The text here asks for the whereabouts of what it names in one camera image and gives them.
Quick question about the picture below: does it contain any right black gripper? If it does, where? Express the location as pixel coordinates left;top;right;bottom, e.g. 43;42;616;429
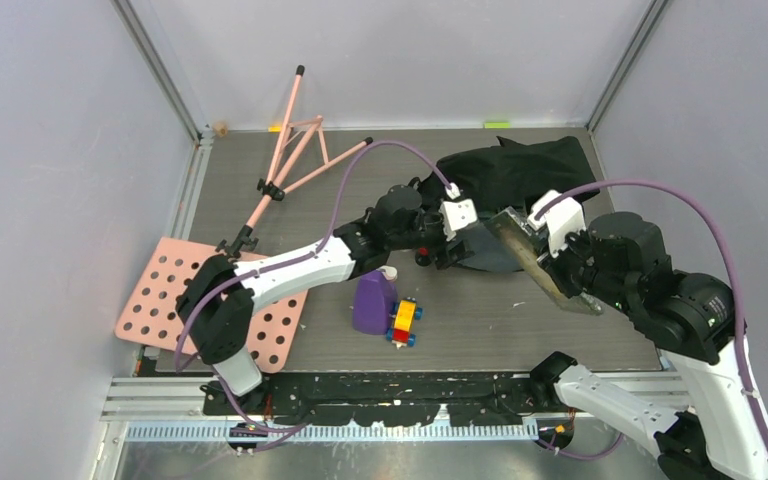
530;218;633;312

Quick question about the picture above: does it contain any dark green book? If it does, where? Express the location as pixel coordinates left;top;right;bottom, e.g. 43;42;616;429
484;207;604;316

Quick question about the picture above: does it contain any black backpack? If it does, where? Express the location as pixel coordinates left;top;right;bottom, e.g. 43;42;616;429
418;136;596;273

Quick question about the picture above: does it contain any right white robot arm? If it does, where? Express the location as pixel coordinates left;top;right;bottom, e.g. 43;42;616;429
526;212;768;479

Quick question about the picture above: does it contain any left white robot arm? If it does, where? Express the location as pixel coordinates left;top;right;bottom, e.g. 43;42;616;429
175;185;478;414

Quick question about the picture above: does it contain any red cap black bottle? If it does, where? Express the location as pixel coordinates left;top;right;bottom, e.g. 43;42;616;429
414;247;433;267

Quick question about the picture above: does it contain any purple stapler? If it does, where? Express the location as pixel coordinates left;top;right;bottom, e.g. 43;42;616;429
352;266;398;335

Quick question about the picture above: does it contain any colourful toy block car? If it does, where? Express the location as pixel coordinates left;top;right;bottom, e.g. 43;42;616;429
385;297;424;348

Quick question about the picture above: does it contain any pink tripod stand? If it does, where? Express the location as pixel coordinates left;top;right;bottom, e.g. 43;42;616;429
215;64;373;259

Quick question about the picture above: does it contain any pink perforated stand board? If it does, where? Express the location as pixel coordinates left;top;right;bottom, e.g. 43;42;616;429
115;237;308;374

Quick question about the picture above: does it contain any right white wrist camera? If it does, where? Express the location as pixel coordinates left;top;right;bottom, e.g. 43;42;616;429
526;190;586;258

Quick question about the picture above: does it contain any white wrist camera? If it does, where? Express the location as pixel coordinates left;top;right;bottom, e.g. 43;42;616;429
439;182;478;241
526;190;586;258

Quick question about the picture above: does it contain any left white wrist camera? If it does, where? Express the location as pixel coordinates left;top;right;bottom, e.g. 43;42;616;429
439;182;478;241

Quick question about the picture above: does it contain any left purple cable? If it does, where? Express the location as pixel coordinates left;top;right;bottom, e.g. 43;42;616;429
171;139;461;455

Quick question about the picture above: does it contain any purple cable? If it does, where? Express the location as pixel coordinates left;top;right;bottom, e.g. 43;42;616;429
171;139;461;455
532;178;768;480

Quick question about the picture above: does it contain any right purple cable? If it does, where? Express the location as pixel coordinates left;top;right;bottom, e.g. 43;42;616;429
532;178;768;480

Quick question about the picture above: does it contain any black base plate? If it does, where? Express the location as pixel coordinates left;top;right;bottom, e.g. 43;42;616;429
237;371;579;427

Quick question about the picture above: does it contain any aluminium frame rail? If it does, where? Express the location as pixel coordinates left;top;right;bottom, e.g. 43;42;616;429
91;377;661;479

